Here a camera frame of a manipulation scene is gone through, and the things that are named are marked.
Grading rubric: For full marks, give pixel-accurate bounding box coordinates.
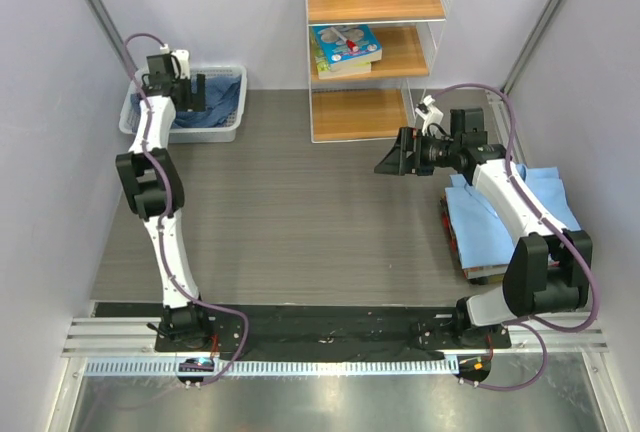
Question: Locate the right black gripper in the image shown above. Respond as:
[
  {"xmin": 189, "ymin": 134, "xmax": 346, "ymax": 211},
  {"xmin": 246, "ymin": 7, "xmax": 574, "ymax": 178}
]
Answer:
[{"xmin": 375, "ymin": 127, "xmax": 461, "ymax": 176}]

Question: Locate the dark blue checkered shirt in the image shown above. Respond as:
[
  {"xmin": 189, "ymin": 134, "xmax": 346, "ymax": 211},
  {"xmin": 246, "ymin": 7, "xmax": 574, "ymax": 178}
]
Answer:
[{"xmin": 142, "ymin": 74, "xmax": 241, "ymax": 129}]

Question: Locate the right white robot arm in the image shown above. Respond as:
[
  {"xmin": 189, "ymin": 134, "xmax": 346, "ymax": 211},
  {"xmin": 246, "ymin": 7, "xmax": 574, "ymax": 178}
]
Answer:
[{"xmin": 374, "ymin": 105, "xmax": 595, "ymax": 347}]

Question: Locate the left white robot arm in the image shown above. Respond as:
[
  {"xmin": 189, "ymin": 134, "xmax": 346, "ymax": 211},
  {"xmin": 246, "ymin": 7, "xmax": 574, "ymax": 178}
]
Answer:
[{"xmin": 115, "ymin": 45, "xmax": 213, "ymax": 351}]

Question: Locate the folded shirts pile underneath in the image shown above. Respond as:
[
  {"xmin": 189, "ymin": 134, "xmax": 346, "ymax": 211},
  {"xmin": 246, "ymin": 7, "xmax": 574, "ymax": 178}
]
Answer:
[{"xmin": 438, "ymin": 193, "xmax": 560, "ymax": 284}]

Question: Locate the white plastic laundry basket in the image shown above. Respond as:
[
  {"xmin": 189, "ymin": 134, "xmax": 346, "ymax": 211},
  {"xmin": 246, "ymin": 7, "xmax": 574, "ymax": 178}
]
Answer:
[{"xmin": 118, "ymin": 63, "xmax": 249, "ymax": 145}]

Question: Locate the blue children's book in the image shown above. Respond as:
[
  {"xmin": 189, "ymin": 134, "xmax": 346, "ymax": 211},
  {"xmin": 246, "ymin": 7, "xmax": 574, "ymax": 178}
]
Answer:
[{"xmin": 311, "ymin": 24, "xmax": 383, "ymax": 71}]

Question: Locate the green book underneath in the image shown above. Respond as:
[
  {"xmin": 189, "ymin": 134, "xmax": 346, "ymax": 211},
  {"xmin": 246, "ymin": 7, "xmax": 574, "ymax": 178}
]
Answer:
[{"xmin": 310, "ymin": 37, "xmax": 371, "ymax": 80}]

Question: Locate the folded light blue shirt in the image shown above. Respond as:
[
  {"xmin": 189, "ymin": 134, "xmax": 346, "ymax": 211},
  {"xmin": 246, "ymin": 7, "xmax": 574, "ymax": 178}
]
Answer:
[{"xmin": 450, "ymin": 160, "xmax": 581, "ymax": 246}]

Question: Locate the red white marker pen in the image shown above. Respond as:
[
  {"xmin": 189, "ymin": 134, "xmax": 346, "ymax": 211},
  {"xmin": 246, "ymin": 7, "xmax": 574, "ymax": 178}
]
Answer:
[{"xmin": 331, "ymin": 27, "xmax": 359, "ymax": 52}]

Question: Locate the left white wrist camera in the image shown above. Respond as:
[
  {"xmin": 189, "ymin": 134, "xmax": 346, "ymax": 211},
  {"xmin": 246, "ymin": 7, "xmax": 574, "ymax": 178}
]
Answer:
[{"xmin": 160, "ymin": 44, "xmax": 191, "ymax": 79}]

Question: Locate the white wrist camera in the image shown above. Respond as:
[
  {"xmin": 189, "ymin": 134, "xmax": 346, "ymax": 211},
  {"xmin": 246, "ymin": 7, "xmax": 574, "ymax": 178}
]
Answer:
[
  {"xmin": 414, "ymin": 95, "xmax": 444, "ymax": 135},
  {"xmin": 160, "ymin": 44, "xmax": 191, "ymax": 79}
]

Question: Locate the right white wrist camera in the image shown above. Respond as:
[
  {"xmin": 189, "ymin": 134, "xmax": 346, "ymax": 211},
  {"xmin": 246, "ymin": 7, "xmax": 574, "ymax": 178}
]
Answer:
[{"xmin": 414, "ymin": 95, "xmax": 444, "ymax": 135}]

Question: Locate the white wire wooden shelf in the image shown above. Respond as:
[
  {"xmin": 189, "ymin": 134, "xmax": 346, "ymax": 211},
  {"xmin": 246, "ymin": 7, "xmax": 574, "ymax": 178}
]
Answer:
[{"xmin": 305, "ymin": 0, "xmax": 454, "ymax": 143}]

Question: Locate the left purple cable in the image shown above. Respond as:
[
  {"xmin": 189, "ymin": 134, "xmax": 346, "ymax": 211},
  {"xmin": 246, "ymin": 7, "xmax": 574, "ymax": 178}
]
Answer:
[{"xmin": 118, "ymin": 33, "xmax": 250, "ymax": 389}]

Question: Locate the purple cable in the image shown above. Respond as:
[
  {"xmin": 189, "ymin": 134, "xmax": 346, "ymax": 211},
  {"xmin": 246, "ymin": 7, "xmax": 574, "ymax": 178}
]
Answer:
[
  {"xmin": 118, "ymin": 33, "xmax": 250, "ymax": 389},
  {"xmin": 432, "ymin": 82, "xmax": 602, "ymax": 391}
]

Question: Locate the black mounting base plate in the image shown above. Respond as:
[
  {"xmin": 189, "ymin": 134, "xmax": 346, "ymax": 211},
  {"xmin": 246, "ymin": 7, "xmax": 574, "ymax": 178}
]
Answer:
[{"xmin": 95, "ymin": 302, "xmax": 511, "ymax": 362}]

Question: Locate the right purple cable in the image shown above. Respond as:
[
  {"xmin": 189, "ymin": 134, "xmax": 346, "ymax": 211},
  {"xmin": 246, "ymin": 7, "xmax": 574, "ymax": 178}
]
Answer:
[{"xmin": 432, "ymin": 82, "xmax": 602, "ymax": 391}]

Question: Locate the aluminium rail frame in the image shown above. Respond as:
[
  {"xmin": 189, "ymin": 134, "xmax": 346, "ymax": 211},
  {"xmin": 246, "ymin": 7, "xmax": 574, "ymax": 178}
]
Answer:
[{"xmin": 62, "ymin": 314, "xmax": 608, "ymax": 384}]

